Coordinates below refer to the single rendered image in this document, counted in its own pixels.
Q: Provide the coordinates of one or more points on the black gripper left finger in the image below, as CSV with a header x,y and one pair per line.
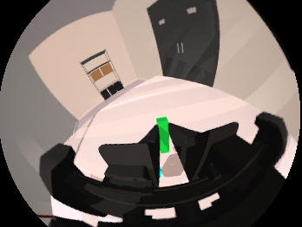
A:
x,y
146,152

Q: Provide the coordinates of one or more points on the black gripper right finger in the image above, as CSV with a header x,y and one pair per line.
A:
x,y
193,146

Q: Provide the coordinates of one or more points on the green rectangular block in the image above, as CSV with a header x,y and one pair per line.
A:
x,y
163,133

